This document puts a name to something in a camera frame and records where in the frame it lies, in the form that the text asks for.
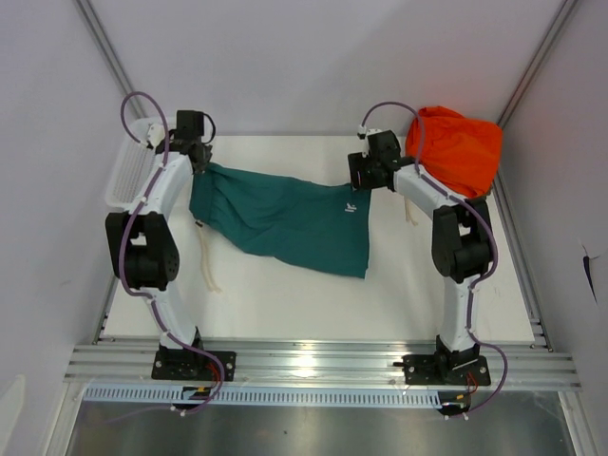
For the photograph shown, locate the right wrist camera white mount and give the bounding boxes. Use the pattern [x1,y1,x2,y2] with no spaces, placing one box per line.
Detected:
[357,124,382,158]

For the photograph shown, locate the orange folded shorts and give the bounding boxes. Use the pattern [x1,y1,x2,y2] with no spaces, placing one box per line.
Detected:
[405,106,503,199]

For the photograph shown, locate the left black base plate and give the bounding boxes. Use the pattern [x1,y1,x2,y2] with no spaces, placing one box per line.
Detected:
[151,346,237,382]

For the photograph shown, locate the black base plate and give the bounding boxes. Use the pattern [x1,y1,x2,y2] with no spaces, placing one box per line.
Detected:
[392,354,491,387]
[151,346,237,382]

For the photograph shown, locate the left aluminium frame post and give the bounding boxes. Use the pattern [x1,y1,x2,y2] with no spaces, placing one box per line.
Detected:
[72,0,135,97]

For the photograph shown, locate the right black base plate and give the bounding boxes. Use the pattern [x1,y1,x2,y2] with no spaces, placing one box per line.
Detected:
[392,354,491,387]

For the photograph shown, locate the aluminium frame post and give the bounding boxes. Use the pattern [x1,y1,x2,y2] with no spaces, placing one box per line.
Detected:
[72,0,135,97]
[497,0,581,129]

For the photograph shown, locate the right aluminium frame post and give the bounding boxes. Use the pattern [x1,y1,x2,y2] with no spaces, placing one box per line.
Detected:
[497,0,581,129]

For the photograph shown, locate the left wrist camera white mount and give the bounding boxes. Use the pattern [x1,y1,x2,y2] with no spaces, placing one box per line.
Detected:
[141,123,166,154]

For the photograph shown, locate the white slotted cable duct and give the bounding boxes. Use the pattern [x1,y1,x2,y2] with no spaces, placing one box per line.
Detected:
[83,384,441,409]

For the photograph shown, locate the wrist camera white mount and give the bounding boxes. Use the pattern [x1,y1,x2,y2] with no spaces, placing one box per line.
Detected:
[141,123,166,154]
[357,124,382,158]

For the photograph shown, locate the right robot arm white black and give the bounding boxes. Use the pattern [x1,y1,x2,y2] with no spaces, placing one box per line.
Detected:
[348,125,497,384]

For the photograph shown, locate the aluminium mounting rail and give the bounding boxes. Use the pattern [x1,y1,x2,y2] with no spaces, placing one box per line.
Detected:
[64,338,581,391]

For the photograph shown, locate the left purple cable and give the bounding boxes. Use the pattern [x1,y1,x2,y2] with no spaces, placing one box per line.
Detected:
[117,90,224,419]

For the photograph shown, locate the white plastic basket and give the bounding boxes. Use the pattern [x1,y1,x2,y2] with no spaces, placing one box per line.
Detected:
[104,133,157,211]

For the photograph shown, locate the grey folded shorts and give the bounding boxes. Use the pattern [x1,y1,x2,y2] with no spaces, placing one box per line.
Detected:
[474,188,492,200]

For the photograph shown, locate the teal green shorts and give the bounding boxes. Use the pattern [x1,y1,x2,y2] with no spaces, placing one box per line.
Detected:
[189,163,371,279]

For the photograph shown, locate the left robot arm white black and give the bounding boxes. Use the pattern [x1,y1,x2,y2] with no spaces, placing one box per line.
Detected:
[104,110,212,380]

